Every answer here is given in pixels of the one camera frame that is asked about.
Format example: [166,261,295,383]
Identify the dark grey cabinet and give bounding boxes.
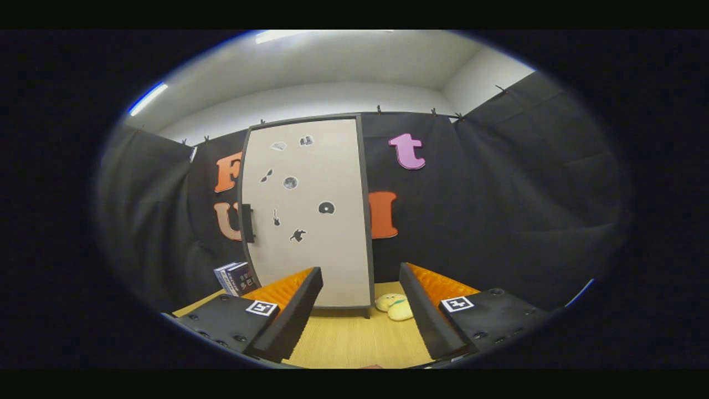
[237,113,376,319]

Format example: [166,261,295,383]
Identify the long ceiling light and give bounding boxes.
[129,82,168,116]
[255,30,333,45]

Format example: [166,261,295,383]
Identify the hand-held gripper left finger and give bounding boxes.
[174,267,323,364]

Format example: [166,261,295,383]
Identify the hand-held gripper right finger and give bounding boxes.
[399,263,549,361]

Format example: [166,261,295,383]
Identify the cream plush toy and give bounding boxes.
[375,293,414,322]

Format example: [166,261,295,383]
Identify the black backdrop cloth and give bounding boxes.
[93,71,632,314]

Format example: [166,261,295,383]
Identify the beige cabinet door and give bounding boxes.
[242,118,371,307]

